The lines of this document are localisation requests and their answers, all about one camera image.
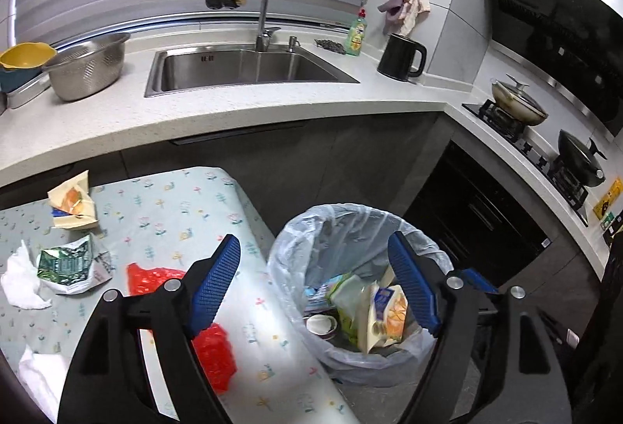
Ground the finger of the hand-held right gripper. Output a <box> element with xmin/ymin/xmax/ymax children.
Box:
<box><xmin>461</xmin><ymin>267</ymin><xmax>502</xmax><ymax>308</ymax></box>

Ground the waste bin with plastic liner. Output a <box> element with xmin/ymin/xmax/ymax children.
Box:
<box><xmin>267</xmin><ymin>204</ymin><xmax>456</xmax><ymax>388</ymax></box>

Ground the green foil packet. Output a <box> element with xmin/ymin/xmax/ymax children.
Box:
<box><xmin>38</xmin><ymin>233</ymin><xmax>114</xmax><ymax>295</ymax></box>

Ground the red plastic bag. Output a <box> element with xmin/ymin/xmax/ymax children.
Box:
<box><xmin>127</xmin><ymin>262</ymin><xmax>238</xmax><ymax>394</ymax></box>

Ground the stainless steel sink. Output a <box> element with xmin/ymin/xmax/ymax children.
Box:
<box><xmin>144</xmin><ymin>43</ymin><xmax>361</xmax><ymax>99</ymax></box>

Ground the dark wire scrubber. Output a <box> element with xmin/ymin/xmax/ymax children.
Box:
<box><xmin>314</xmin><ymin>38</ymin><xmax>347</xmax><ymax>55</ymax></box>

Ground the black wok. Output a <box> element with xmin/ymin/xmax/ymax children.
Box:
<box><xmin>557</xmin><ymin>128</ymin><xmax>608</xmax><ymax>188</ymax></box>

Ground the chrome faucet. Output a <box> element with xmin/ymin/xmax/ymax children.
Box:
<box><xmin>205</xmin><ymin>0</ymin><xmax>282</xmax><ymax>53</ymax></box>

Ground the green dish soap bottle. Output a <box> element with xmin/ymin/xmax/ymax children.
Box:
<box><xmin>343</xmin><ymin>8</ymin><xmax>368</xmax><ymax>57</ymax></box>

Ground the black range hood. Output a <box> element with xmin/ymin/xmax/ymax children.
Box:
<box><xmin>484</xmin><ymin>0</ymin><xmax>623</xmax><ymax>137</ymax></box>

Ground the black electric kettle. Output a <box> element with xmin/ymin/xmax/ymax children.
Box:
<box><xmin>377</xmin><ymin>33</ymin><xmax>428</xmax><ymax>81</ymax></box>

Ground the yellow snack packet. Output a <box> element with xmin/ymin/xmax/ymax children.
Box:
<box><xmin>47</xmin><ymin>170</ymin><xmax>99</xmax><ymax>230</ymax></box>
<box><xmin>357</xmin><ymin>280</ymin><xmax>410</xmax><ymax>354</ymax></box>

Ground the beige hanging cloth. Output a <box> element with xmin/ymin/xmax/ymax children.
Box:
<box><xmin>396</xmin><ymin>0</ymin><xmax>431</xmax><ymax>37</ymax></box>

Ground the yellow blue drain basket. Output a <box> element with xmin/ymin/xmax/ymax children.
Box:
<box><xmin>0</xmin><ymin>42</ymin><xmax>58</xmax><ymax>94</ymax></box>

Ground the floral light blue tablecloth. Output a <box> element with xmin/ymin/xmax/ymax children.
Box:
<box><xmin>0</xmin><ymin>166</ymin><xmax>361</xmax><ymax>424</ymax></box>

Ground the black built-in oven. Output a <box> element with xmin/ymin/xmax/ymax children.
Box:
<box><xmin>404</xmin><ymin>139</ymin><xmax>553</xmax><ymax>289</ymax></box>

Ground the beige pan with lid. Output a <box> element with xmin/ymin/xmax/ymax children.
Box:
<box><xmin>491</xmin><ymin>74</ymin><xmax>550</xmax><ymax>127</ymax></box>

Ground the blue white plastic bag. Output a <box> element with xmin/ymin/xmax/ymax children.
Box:
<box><xmin>304</xmin><ymin>285</ymin><xmax>336</xmax><ymax>308</ymax></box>

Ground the steel colander bowl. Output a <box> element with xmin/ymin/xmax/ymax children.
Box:
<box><xmin>41</xmin><ymin>32</ymin><xmax>132</xmax><ymax>102</ymax></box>

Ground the white tissue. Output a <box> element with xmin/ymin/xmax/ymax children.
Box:
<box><xmin>0</xmin><ymin>240</ymin><xmax>53</xmax><ymax>310</ymax></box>

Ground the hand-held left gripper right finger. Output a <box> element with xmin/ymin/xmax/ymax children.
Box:
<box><xmin>387</xmin><ymin>230</ymin><xmax>572</xmax><ymax>424</ymax></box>

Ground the black gas stove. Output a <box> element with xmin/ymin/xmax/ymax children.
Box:
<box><xmin>461</xmin><ymin>98</ymin><xmax>609</xmax><ymax>227</ymax></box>

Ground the pink floral paper cup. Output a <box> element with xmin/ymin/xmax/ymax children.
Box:
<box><xmin>304</xmin><ymin>314</ymin><xmax>336</xmax><ymax>340</ymax></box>

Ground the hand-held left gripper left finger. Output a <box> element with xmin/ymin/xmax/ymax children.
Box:
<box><xmin>57</xmin><ymin>233</ymin><xmax>243</xmax><ymax>424</ymax></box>

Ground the green yellow wipes pack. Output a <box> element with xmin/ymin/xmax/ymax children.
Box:
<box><xmin>326</xmin><ymin>273</ymin><xmax>375</xmax><ymax>342</ymax></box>

